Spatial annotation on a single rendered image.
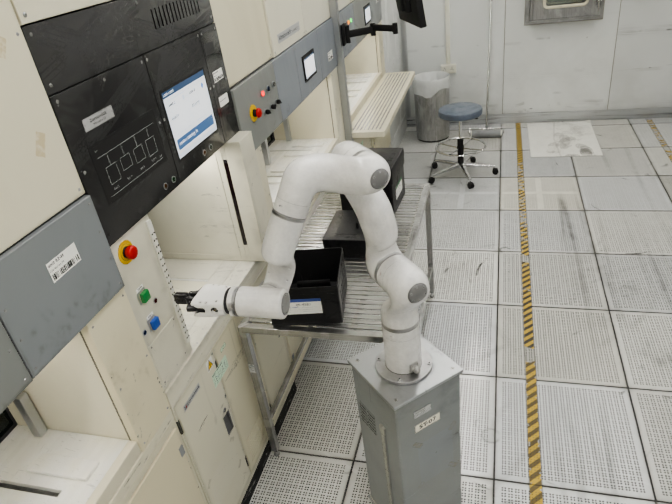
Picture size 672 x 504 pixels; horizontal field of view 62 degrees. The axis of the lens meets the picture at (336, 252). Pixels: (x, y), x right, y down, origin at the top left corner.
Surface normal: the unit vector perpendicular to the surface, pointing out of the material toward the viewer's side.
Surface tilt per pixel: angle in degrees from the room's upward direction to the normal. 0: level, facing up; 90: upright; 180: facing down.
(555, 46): 90
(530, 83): 90
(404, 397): 0
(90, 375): 90
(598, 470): 0
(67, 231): 90
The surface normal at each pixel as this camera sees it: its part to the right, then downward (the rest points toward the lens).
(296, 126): -0.25, 0.53
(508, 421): -0.12, -0.85
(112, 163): 0.96, 0.03
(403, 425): 0.51, 0.39
